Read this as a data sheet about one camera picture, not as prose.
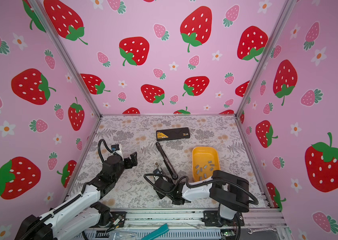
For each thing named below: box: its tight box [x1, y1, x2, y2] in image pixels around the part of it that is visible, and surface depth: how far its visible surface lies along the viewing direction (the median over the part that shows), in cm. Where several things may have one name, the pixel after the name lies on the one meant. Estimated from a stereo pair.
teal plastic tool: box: [141, 223, 169, 240], surface depth 72 cm
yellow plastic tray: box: [192, 146, 220, 182], surface depth 96 cm
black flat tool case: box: [156, 127, 191, 142], surface depth 109 cm
